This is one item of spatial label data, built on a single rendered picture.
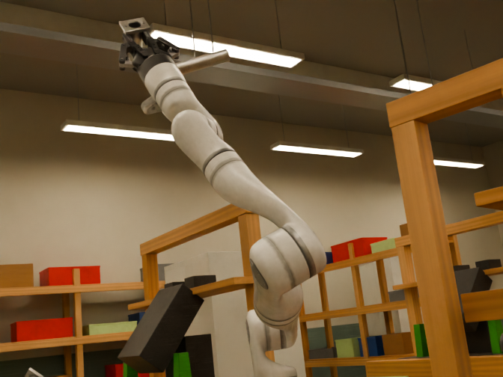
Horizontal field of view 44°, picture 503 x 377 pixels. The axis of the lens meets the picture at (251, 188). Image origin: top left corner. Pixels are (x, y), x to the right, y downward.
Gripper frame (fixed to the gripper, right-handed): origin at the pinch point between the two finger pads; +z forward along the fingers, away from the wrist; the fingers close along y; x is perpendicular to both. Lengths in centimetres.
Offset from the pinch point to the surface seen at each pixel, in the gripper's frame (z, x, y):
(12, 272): 323, 531, 23
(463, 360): -70, 87, -78
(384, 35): 358, 342, -455
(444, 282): -49, 75, -81
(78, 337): 245, 582, -22
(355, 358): 93, 593, -311
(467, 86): -10, 33, -104
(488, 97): -16, 34, -108
